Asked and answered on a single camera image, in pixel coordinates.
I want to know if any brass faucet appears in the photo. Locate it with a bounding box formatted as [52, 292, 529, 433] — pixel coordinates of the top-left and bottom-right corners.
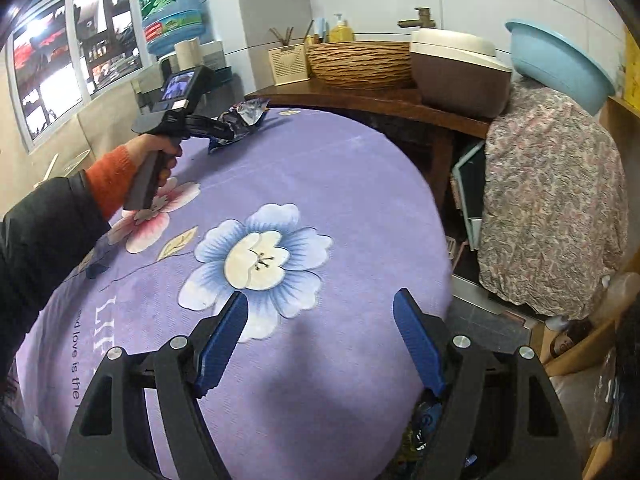
[397, 6, 436, 28]

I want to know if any blue shiny candy wrapper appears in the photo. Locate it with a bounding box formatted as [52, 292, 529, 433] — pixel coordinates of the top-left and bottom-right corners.
[207, 98, 269, 155]

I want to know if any person's left hand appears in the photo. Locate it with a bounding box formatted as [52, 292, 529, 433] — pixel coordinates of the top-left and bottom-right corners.
[125, 133, 182, 188]

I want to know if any white pot with lid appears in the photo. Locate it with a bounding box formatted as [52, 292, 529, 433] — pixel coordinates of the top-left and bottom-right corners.
[34, 150, 93, 188]

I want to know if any blue water jug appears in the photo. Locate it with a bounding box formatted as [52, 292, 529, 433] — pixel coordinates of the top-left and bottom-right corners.
[138, 0, 206, 58]

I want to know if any purple floral tablecloth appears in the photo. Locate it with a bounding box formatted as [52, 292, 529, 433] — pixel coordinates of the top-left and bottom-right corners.
[16, 109, 451, 479]

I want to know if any dark wooden counter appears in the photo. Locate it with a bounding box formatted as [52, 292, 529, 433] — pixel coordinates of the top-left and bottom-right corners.
[245, 78, 491, 139]

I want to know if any yellow soap dispenser bottle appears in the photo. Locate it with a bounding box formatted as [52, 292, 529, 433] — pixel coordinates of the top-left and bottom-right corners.
[329, 13, 355, 44]

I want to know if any black trash bin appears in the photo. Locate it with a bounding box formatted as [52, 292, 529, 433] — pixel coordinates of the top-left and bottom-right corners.
[383, 370, 496, 479]

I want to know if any floral cloth cover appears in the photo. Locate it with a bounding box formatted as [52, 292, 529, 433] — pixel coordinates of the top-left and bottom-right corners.
[477, 78, 628, 320]

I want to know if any light blue plastic basin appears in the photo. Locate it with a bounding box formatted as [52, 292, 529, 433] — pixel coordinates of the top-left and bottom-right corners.
[504, 20, 615, 115]

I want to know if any black jacket orange cuff forearm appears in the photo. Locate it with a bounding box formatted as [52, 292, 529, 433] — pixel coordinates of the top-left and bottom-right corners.
[0, 144, 139, 480]

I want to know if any window with white frame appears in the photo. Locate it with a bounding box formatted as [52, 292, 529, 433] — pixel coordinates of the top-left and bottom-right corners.
[3, 0, 150, 152]

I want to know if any chopstick holder box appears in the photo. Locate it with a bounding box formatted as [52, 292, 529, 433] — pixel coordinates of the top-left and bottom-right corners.
[268, 27, 309, 86]

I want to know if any brown white rice cooker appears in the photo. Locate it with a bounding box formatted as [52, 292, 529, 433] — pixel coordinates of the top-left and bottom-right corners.
[409, 28, 512, 119]

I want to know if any water dispenser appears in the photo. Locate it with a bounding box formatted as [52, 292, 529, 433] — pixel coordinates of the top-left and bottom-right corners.
[132, 41, 232, 114]

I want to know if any woven wicker basket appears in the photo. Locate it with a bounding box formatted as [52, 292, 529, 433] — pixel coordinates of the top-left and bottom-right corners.
[306, 41, 414, 90]

